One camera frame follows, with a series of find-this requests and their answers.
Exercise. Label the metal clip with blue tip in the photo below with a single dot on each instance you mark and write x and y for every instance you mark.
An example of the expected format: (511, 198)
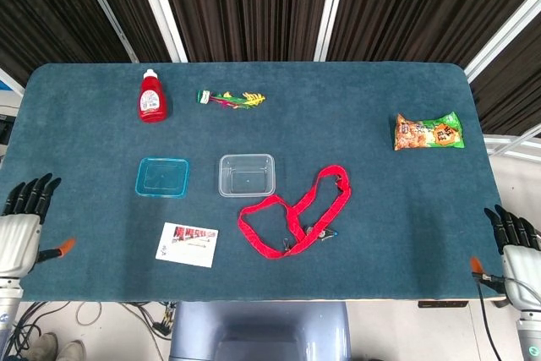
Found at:
(327, 234)

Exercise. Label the teal carpet table mat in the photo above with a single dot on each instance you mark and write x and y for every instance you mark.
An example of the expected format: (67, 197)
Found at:
(338, 103)

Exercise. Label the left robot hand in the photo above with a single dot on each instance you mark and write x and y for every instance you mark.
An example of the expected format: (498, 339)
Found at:
(17, 234)

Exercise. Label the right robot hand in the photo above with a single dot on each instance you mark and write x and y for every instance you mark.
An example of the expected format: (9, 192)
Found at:
(522, 264)

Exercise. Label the white card with red print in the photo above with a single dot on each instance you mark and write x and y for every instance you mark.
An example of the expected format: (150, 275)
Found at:
(186, 247)

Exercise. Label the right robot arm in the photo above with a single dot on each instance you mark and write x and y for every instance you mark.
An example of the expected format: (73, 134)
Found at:
(530, 335)

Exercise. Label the white frame with blue sticker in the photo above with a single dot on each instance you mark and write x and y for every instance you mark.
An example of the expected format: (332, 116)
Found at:
(10, 82)

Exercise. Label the red ketchup squeeze bottle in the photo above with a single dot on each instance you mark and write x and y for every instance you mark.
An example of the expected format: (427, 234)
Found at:
(153, 103)

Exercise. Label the white metal frame rail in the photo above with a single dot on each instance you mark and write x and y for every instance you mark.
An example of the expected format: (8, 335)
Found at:
(511, 147)

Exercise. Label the colourful feather toy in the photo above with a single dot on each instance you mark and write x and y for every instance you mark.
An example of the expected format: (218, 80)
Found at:
(232, 100)

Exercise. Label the clear plastic container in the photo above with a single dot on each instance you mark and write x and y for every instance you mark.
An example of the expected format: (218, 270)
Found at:
(247, 177)

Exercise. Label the grey shoe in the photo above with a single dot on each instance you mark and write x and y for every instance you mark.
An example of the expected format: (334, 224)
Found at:
(72, 352)
(46, 346)

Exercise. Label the white frame post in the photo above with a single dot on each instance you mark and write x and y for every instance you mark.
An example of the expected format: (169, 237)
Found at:
(503, 35)
(162, 10)
(331, 10)

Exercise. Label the thin grey frame post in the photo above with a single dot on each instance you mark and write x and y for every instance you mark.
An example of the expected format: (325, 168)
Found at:
(105, 10)

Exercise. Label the blue container lid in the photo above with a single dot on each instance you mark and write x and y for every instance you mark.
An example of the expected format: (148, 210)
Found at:
(162, 177)

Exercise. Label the blue-grey robot torso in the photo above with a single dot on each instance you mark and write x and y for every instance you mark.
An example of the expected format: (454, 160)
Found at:
(258, 331)

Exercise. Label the green orange snack bag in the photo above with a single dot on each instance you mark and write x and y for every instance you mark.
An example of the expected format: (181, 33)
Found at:
(427, 132)

